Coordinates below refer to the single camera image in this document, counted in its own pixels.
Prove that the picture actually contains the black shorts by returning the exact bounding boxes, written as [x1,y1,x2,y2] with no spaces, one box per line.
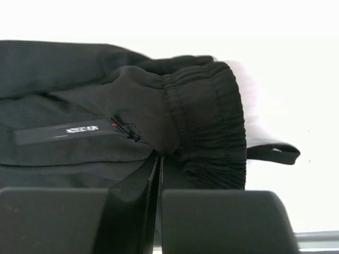
[1,40,300,189]

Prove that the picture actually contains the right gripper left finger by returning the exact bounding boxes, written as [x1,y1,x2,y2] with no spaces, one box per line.
[1,155,159,253]

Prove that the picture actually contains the aluminium front rail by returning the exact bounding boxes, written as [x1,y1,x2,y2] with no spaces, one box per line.
[295,230,339,242]

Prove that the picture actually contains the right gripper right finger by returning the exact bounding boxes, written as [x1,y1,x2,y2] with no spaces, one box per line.
[160,159,299,253]

